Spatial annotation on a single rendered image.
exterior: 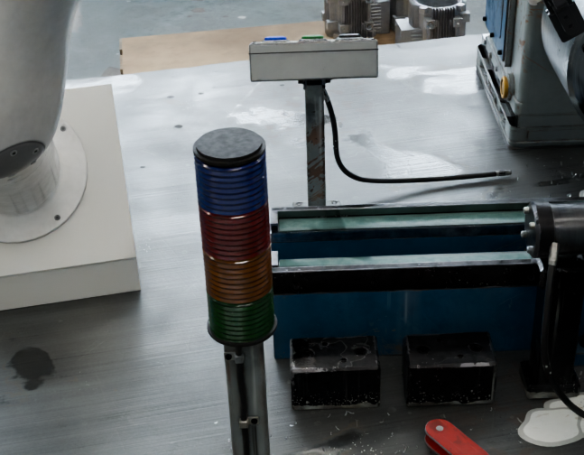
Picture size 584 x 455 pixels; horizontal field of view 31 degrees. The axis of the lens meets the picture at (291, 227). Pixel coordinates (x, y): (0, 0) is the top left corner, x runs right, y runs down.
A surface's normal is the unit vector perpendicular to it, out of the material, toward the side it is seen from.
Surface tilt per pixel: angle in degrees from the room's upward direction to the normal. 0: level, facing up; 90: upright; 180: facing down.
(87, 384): 0
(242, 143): 0
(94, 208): 45
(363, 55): 69
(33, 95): 106
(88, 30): 0
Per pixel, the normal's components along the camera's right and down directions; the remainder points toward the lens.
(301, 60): 0.00, 0.21
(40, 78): 0.73, 0.59
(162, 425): -0.04, -0.84
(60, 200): 0.12, -0.22
